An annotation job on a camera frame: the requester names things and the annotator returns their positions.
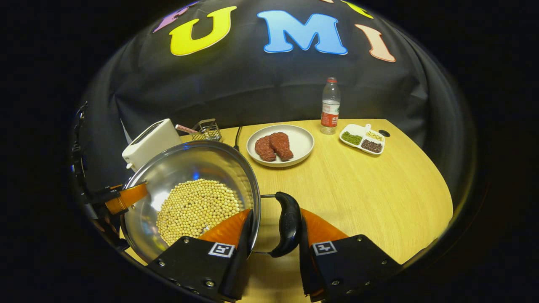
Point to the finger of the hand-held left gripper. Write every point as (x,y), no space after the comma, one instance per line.
(126,198)

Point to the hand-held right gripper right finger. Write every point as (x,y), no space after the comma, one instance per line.
(349,261)

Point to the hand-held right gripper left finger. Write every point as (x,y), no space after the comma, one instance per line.
(198,261)

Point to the stainless steel pot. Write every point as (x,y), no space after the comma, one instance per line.
(189,162)

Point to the pile of soybeans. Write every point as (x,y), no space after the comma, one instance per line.
(193,208)

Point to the white toaster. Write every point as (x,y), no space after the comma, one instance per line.
(149,145)

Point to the pink stick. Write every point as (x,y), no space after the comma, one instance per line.
(185,128)

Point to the pile of dark red beans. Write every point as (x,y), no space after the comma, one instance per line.
(372,146)

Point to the pile of green mung beans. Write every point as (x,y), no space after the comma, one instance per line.
(351,138)

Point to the pile of pale yellow beans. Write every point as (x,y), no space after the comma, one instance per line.
(374,135)

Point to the round white plate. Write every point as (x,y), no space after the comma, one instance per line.
(301,141)

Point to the white divided dish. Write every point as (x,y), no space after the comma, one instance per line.
(358,131)

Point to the red raw steak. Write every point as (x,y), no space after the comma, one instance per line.
(281,145)
(264,148)

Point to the black table grommet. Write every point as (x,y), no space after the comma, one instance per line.
(384,133)

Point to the clear plastic water bottle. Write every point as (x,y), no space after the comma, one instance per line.
(330,109)

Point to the black backdrop cloth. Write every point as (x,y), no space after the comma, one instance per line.
(252,84)

